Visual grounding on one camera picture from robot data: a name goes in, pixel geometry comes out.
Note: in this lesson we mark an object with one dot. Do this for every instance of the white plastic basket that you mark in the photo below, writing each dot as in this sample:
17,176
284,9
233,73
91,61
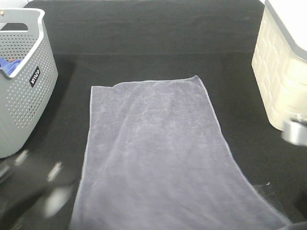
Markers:
279,61

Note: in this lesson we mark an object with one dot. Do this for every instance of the right clear tape strip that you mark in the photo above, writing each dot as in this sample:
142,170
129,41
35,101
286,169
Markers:
268,193

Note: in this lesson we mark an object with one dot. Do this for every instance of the blue towel in basket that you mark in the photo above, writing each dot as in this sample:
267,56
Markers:
9,65

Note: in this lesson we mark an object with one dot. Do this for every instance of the black table mat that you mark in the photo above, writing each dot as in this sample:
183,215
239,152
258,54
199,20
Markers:
107,42

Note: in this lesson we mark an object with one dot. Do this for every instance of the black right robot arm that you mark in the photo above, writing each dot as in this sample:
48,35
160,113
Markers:
296,206

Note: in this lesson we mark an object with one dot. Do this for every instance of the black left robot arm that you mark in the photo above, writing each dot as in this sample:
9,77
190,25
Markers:
33,183

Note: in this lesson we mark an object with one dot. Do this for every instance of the grey perforated laundry basket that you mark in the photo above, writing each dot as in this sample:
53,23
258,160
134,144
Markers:
24,92

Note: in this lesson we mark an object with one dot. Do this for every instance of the grey towel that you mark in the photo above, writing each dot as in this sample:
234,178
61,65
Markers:
156,159

